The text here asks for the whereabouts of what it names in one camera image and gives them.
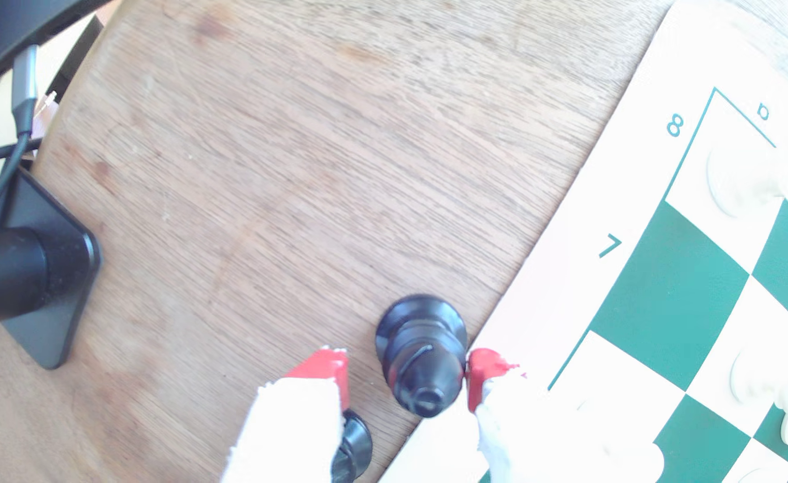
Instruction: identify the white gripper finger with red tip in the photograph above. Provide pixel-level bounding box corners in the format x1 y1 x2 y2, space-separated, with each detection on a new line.
222 347 351 483
468 349 663 483

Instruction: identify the green and white chess mat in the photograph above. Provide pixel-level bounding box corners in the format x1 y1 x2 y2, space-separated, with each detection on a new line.
377 0 788 483

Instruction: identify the black chess knight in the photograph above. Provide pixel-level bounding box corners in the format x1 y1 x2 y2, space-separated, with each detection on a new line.
330 409 373 483

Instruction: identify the black LG monitor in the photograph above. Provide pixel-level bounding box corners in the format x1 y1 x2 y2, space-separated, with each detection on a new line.
0 0 109 102

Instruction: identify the black monitor stand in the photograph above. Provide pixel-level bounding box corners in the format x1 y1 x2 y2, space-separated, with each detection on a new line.
0 168 102 370

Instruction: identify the black chess bishop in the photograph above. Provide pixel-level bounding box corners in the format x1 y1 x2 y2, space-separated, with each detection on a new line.
375 295 469 418

